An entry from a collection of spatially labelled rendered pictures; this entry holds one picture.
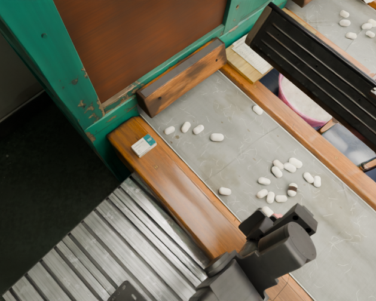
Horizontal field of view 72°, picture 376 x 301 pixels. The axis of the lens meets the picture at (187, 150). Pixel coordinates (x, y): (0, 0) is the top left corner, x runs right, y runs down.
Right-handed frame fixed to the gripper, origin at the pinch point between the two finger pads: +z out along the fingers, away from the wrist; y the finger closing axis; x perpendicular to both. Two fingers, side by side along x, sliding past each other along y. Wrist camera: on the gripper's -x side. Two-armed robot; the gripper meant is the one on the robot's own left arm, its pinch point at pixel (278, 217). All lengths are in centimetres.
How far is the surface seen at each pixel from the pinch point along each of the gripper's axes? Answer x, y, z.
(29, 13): -12, 46, -32
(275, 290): 13.3, -12.0, -1.4
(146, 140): 11.1, 35.9, -1.9
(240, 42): -18, 44, 33
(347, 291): 6.6, -25.1, 10.6
